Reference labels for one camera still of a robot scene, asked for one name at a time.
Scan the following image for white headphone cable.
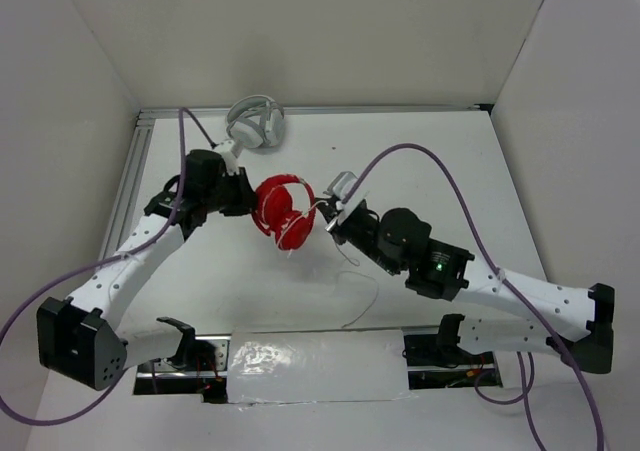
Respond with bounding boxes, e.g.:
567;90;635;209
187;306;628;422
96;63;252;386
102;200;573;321
279;175;380;330

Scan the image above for red headphones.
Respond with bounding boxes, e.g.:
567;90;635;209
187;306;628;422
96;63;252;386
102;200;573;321
251;174;316;251

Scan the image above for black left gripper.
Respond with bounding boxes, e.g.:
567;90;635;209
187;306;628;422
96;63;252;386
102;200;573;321
202;166;263;216

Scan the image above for white grey headphones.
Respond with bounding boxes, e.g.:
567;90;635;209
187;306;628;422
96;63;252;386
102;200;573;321
225;95;285;149

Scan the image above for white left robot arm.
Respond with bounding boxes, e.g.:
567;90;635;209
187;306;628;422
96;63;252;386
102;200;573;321
36;140;256;391

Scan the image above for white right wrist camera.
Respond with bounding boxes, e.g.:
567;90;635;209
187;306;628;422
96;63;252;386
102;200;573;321
325;171;368;226

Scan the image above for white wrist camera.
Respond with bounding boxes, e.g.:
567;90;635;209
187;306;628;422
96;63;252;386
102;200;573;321
213;139;244;176
325;171;368;226

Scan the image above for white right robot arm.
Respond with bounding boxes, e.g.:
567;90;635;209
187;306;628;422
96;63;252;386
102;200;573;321
318;198;615;374

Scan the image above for white taped cover panel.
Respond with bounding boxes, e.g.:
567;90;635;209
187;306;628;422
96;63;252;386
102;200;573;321
226;330;410;404

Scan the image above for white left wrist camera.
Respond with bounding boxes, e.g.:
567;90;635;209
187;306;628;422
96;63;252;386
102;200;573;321
213;139;244;176

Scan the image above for aluminium frame rail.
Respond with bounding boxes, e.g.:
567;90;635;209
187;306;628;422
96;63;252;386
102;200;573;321
138;103;495;121

